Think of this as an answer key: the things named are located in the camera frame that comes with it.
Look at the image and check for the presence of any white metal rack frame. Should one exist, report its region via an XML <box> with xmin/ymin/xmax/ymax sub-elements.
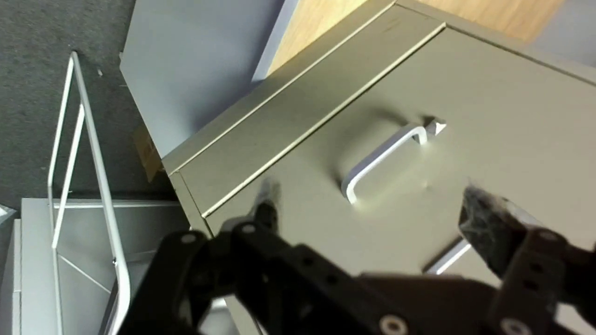
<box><xmin>46</xmin><ymin>50</ymin><xmax>133</xmax><ymax>335</ymax></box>

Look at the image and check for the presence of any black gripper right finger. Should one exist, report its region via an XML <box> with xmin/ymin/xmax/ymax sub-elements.
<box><xmin>457</xmin><ymin>184</ymin><xmax>596</xmax><ymax>335</ymax></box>

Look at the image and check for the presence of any beige metal filing cabinet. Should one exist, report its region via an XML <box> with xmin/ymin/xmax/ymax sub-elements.
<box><xmin>163</xmin><ymin>0</ymin><xmax>596</xmax><ymax>335</ymax></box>

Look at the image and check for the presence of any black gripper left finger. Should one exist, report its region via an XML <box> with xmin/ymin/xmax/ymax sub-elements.
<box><xmin>118</xmin><ymin>176</ymin><xmax>407</xmax><ymax>335</ymax></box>

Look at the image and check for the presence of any brown cardboard piece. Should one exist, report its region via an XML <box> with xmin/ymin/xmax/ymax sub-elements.
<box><xmin>133</xmin><ymin>128</ymin><xmax>169</xmax><ymax>182</ymax></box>

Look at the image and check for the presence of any silver plain drawer handle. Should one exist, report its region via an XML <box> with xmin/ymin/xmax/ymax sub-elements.
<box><xmin>340</xmin><ymin>115</ymin><xmax>450</xmax><ymax>204</ymax></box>

